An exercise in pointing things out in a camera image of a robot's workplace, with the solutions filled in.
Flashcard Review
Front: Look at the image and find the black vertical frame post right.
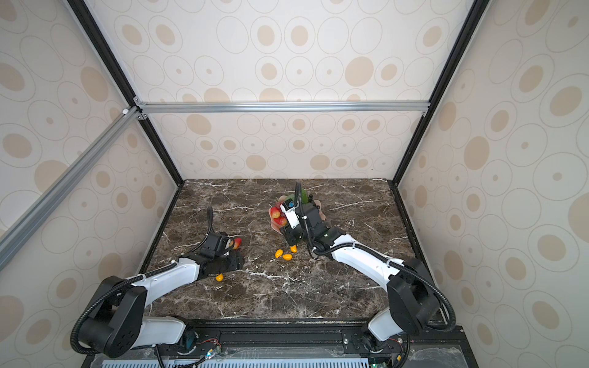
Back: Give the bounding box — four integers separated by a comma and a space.
388, 0, 490, 190

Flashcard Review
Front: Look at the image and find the black vertical frame post left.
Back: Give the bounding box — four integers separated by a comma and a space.
67, 0, 184, 187

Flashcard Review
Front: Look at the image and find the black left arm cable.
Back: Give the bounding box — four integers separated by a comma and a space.
70, 205, 215, 368

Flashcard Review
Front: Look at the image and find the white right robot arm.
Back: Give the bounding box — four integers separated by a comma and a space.
280, 225, 440, 342

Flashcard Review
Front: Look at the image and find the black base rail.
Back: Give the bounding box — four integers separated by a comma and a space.
82, 320, 478, 367

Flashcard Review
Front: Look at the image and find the silver diagonal aluminium bar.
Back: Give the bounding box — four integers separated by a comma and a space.
1, 107, 139, 268

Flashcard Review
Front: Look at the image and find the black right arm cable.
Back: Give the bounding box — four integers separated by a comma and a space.
293, 182, 457, 368

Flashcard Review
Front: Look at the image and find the green fake grape bunch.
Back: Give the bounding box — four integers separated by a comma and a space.
285, 189, 309, 204

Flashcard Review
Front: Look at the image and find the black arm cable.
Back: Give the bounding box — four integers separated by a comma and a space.
293, 182, 457, 368
70, 205, 215, 368

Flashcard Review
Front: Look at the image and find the silver horizontal aluminium bar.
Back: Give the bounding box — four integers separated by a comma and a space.
139, 101, 429, 113

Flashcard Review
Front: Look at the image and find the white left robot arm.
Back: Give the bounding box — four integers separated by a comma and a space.
70, 250, 244, 358

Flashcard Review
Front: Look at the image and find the red yellow-tipped fake strawberry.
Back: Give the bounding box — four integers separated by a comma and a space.
269, 207, 282, 219

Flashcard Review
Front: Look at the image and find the black vertical frame post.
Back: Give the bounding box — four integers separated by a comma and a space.
67, 0, 184, 187
388, 0, 490, 190

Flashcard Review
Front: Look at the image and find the pink scalloped fruit bowl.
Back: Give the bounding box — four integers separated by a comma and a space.
268, 195, 326, 233

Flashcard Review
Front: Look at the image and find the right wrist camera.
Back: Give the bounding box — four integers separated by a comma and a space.
279, 200, 328, 239

